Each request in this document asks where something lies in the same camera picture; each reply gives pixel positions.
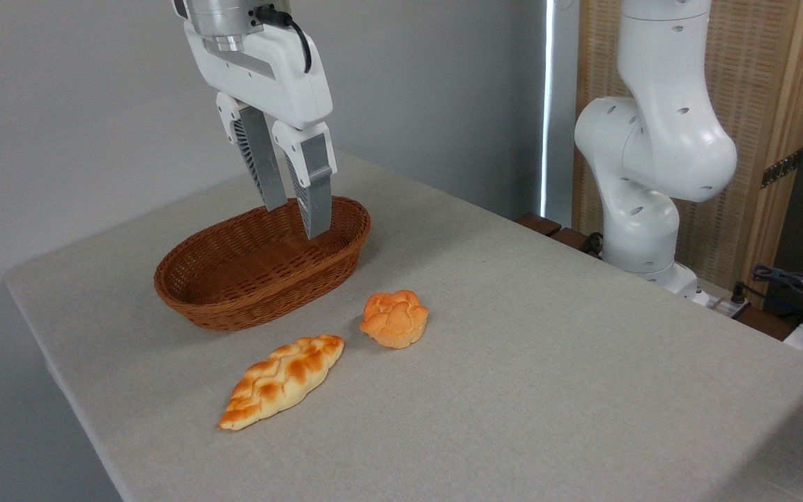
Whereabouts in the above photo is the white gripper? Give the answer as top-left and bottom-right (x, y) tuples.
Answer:
(183, 20), (339, 241)

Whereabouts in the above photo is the dark brown wooden board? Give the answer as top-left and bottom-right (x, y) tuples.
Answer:
(550, 227), (604, 260)
(516, 212), (563, 238)

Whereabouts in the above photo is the metal screen hinge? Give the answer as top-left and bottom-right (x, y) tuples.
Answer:
(760, 148), (803, 190)

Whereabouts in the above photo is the brown oval wicker basket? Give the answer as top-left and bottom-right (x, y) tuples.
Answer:
(153, 195), (373, 332)

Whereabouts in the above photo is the white power strip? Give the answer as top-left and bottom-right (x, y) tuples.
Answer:
(696, 282), (752, 320)

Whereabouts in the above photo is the long braided bread loaf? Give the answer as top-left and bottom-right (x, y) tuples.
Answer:
(217, 334), (345, 432)

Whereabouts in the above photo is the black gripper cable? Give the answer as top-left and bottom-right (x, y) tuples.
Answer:
(254, 5), (314, 75)

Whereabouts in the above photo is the round orange bread bun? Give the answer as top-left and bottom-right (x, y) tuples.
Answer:
(359, 289), (430, 350)

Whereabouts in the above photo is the wooden rattan folding screen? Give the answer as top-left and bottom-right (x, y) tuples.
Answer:
(572, 0), (803, 309)

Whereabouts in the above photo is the black cable bundle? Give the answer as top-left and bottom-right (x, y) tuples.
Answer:
(731, 264), (803, 316)

